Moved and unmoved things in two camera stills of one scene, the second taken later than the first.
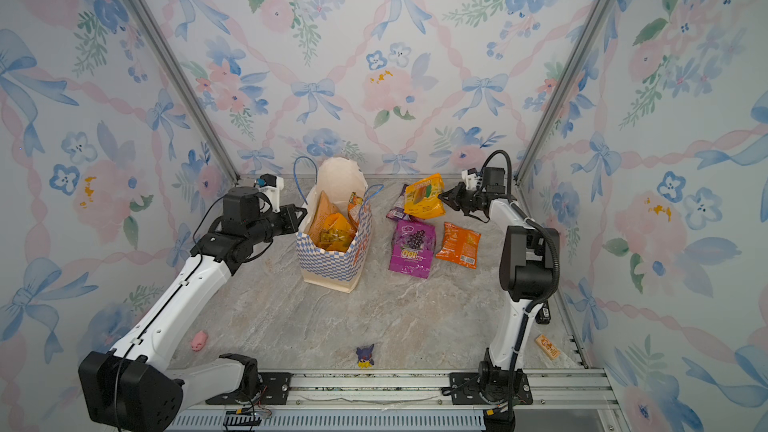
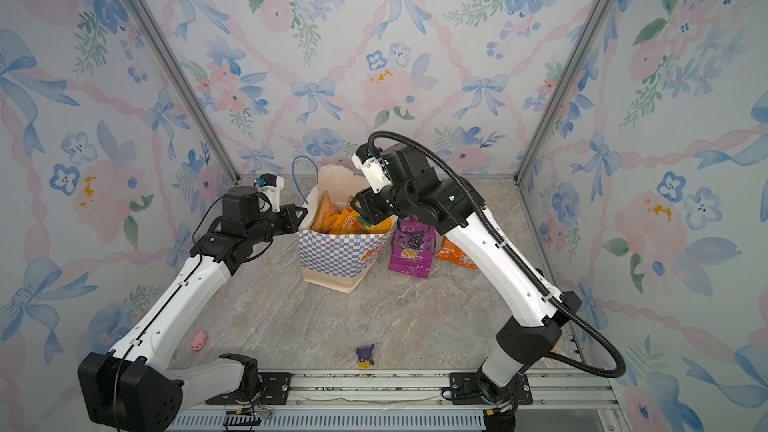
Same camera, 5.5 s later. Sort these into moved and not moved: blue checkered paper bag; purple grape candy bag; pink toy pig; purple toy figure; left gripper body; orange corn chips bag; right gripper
Moved: blue checkered paper bag; right gripper
Not moved: left gripper body; orange corn chips bag; purple toy figure; pink toy pig; purple grape candy bag
